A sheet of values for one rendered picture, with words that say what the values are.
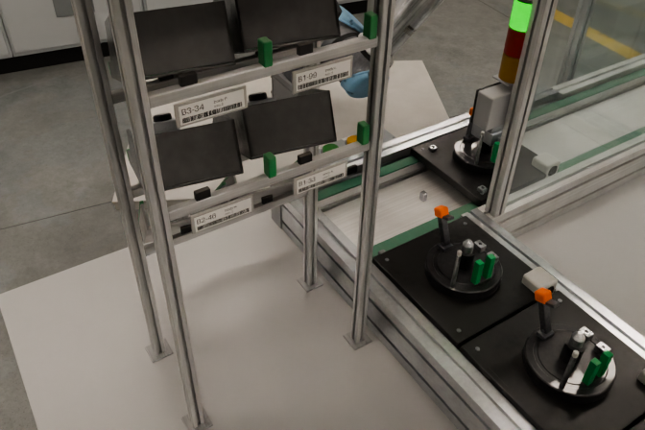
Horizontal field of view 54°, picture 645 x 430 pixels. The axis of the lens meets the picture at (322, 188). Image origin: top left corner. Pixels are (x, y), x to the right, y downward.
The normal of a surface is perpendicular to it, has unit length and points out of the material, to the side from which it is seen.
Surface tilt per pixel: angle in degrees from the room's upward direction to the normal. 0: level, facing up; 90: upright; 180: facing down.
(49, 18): 90
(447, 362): 0
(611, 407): 0
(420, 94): 0
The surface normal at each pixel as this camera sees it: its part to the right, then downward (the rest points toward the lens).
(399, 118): 0.02, -0.79
